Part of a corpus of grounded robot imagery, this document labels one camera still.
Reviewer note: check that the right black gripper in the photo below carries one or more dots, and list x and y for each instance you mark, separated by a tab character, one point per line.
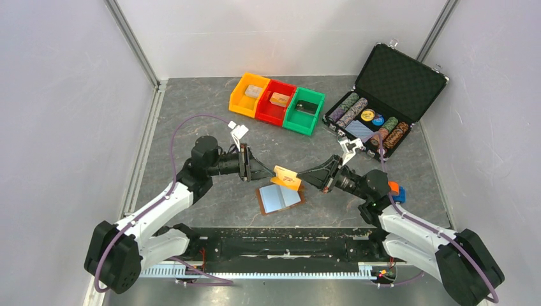
325	176

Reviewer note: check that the yellow dealer button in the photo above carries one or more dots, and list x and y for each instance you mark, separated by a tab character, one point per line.
367	115

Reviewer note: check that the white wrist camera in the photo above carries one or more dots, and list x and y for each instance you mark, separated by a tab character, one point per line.
349	148
238	131

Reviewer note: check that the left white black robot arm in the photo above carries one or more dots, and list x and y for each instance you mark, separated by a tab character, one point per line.
118	252

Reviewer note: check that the brown leather card holder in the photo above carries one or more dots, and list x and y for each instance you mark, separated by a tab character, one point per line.
275	198

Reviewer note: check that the card stack in yellow bin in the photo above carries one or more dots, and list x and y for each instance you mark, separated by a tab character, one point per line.
253	91

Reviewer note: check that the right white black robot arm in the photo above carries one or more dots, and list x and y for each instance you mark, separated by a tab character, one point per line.
459	260

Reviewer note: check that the red plastic bin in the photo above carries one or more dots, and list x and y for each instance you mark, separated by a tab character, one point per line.
274	114

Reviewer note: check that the green plastic bin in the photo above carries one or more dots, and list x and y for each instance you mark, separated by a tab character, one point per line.
299	122

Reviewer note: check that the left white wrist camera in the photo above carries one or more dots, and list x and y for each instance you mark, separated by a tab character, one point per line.
238	131

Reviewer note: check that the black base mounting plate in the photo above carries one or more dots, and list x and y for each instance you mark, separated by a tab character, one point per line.
284	250

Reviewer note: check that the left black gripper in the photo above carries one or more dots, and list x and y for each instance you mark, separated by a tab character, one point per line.
255	169

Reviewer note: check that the black poker chip case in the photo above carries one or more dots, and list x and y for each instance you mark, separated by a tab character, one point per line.
398	88

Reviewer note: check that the blue playing card deck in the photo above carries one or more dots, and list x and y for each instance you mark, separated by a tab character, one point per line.
359	130

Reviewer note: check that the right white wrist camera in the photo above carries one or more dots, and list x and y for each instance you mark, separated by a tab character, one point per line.
349	148

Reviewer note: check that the orange blue tape roll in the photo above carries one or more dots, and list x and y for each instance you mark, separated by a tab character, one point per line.
398	192

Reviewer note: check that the yellow plastic bin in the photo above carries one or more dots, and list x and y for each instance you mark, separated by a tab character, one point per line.
241	104

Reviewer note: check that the card stack in red bin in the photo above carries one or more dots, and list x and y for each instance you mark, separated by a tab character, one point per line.
279	99

